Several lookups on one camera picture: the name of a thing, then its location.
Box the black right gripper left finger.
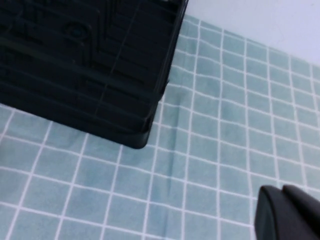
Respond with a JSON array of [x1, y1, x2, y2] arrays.
[[254, 185, 309, 240]]

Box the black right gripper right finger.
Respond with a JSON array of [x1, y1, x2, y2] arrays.
[[281, 184, 320, 240]]

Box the black dish rack drip tray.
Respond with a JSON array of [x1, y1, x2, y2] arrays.
[[0, 0, 190, 150]]

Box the green checked tablecloth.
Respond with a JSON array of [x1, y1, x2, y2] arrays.
[[0, 13, 320, 240]]

